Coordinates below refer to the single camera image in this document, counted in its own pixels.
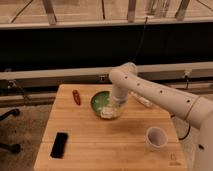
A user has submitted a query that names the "white sponge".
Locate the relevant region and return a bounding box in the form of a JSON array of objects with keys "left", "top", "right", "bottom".
[{"left": 101, "top": 107, "right": 114, "bottom": 119}]

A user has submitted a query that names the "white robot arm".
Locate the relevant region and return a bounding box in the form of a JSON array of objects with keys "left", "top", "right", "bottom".
[{"left": 109, "top": 62, "right": 213, "bottom": 171}]

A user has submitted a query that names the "green ceramic bowl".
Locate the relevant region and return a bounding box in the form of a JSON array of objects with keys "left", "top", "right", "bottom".
[{"left": 90, "top": 91, "right": 121, "bottom": 120}]

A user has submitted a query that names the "red chili pepper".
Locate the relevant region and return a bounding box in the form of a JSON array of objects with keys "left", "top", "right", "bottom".
[{"left": 72, "top": 90, "right": 81, "bottom": 106}]

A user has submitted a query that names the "wooden table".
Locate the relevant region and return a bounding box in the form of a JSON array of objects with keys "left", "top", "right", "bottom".
[{"left": 34, "top": 84, "right": 187, "bottom": 171}]

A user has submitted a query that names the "white paper cup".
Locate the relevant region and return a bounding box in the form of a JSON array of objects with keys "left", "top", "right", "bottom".
[{"left": 145, "top": 127, "right": 168, "bottom": 151}]

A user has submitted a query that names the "black rectangular block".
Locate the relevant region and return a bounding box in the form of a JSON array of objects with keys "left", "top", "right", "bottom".
[{"left": 50, "top": 132, "right": 68, "bottom": 158}]

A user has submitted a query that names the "black office chair base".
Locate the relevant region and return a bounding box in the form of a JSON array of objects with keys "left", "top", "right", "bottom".
[{"left": 0, "top": 108, "right": 22, "bottom": 155}]

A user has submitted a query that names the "black hanging cable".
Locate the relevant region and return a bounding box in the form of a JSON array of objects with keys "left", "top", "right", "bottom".
[{"left": 132, "top": 16, "right": 149, "bottom": 64}]

